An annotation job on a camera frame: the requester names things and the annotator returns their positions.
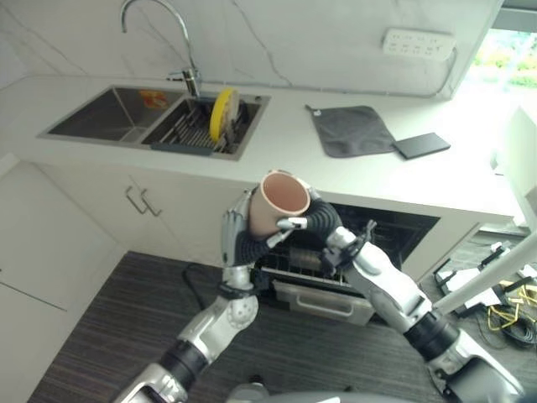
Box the white box on counter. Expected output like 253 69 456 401
490 104 537 230

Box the yellow plate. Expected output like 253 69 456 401
209 86 234 143

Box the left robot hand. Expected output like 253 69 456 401
221 188 303 269

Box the dishwasher pull-out rack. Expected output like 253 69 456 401
251 217 414 327

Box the pink ceramic cup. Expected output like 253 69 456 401
247 170 312 238

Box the white power strip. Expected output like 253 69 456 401
381 27 457 60

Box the stainless steel double sink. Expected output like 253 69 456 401
36 85 272 162

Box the beige plate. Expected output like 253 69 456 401
222 88 241 136

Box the grey dish cloth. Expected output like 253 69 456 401
305 104 398 160

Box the yellow cable bundle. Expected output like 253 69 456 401
486 281 534 335

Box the open dishwasher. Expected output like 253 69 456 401
249 201 441 327

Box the black floor cable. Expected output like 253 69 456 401
181 262 230 311

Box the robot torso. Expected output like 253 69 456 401
228 374 446 403

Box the black flat rectangular pad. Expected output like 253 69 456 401
391 132 452 160

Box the dark sink drying rack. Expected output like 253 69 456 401
149 96 261 157

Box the black and white device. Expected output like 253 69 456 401
431 241 537 318

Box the silver cabinet handle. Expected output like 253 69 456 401
139 189 164 217
124 185 146 214

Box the white base cabinet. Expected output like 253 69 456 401
0 153 269 403

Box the orange sticker in sink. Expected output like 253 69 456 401
139 89 169 108

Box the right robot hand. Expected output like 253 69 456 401
269 169 343 249

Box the white power strip cable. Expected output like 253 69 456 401
201 45 459 101

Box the white slanted pole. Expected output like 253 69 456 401
432 234 537 314

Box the chrome gooseneck faucet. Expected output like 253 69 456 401
120 0 203 98

